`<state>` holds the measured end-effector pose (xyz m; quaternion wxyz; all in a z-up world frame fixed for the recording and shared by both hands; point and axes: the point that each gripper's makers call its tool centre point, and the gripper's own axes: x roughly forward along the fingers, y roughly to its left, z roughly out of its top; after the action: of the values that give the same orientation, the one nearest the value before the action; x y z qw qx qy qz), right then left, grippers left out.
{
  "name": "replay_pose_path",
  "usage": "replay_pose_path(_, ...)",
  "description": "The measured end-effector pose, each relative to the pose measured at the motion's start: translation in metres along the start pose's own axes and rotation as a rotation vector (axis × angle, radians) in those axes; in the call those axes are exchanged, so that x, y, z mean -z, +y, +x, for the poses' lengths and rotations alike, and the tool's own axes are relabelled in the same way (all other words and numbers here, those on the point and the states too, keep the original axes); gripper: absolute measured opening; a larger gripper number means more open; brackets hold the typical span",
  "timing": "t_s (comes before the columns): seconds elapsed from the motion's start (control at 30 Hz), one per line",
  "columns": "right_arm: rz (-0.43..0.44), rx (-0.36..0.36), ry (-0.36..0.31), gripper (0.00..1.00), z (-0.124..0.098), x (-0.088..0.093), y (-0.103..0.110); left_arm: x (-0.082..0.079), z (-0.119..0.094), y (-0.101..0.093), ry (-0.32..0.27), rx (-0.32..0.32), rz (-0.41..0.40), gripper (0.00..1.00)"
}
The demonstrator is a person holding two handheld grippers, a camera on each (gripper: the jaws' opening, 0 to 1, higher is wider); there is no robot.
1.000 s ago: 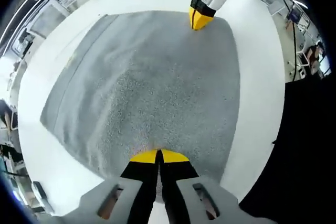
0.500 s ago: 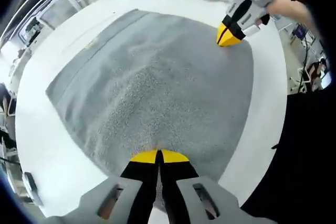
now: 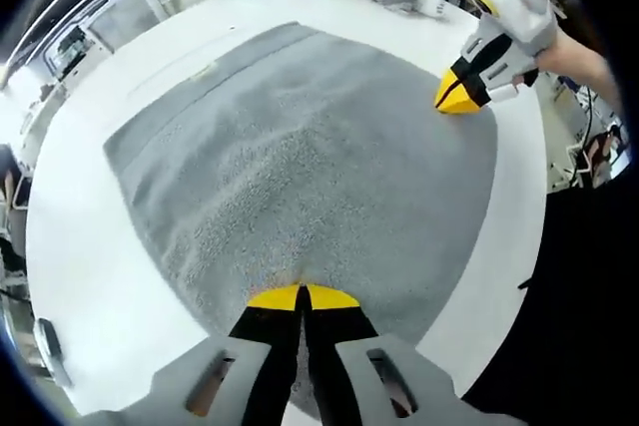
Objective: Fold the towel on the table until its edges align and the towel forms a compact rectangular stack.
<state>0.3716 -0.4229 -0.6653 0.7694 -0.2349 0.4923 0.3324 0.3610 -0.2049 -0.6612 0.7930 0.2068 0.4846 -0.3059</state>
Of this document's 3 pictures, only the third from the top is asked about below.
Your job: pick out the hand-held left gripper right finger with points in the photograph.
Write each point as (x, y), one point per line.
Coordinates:
(339, 341)

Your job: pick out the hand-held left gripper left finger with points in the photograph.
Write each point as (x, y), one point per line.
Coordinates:
(254, 341)

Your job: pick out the grey towel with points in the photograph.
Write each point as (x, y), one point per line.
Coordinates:
(309, 171)

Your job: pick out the person's right hand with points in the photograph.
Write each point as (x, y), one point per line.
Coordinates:
(536, 2)

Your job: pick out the white table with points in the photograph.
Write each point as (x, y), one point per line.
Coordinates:
(85, 256)

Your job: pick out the grey black device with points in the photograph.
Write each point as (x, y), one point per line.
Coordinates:
(50, 351)

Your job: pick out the person's black clothing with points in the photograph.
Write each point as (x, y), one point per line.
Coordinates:
(574, 306)

